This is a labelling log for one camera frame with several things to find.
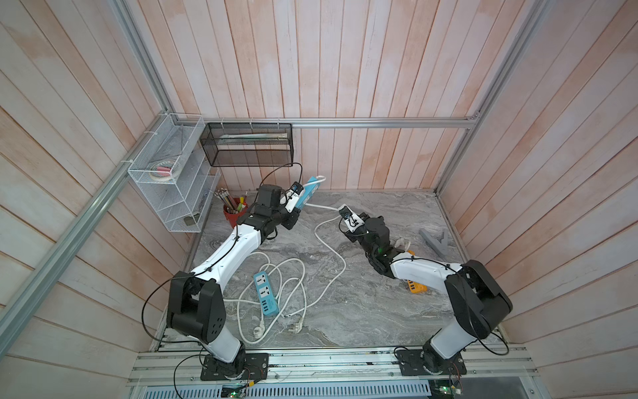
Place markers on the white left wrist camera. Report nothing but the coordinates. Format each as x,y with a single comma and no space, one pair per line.
293,195

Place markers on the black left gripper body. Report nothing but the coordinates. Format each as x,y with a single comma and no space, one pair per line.
288,219

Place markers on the black mesh wall basket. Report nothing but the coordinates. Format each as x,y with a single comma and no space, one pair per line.
247,144

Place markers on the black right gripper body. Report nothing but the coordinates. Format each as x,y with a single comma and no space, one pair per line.
360,235

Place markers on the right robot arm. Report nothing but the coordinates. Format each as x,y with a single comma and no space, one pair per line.
479,304

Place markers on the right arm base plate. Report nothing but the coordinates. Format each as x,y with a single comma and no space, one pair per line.
418,362

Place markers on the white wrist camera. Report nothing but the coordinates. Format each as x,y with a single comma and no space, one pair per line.
293,195
352,220

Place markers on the orange power strip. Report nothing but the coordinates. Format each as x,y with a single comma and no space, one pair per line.
416,288

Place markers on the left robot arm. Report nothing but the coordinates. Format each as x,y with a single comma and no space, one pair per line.
196,306

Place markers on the white wire mesh shelf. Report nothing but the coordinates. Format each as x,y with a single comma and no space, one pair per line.
183,203

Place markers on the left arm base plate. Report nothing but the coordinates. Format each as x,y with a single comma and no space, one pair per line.
247,366

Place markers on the bundle of pencils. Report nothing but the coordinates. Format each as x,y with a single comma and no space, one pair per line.
231,205

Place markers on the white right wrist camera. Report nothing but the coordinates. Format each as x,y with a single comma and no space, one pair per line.
352,220

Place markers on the grey plastic stand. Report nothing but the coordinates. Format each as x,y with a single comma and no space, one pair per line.
440,245

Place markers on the red metal pencil bucket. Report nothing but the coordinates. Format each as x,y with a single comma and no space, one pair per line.
232,215

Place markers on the blue power strip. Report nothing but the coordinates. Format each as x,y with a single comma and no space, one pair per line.
267,299
308,192

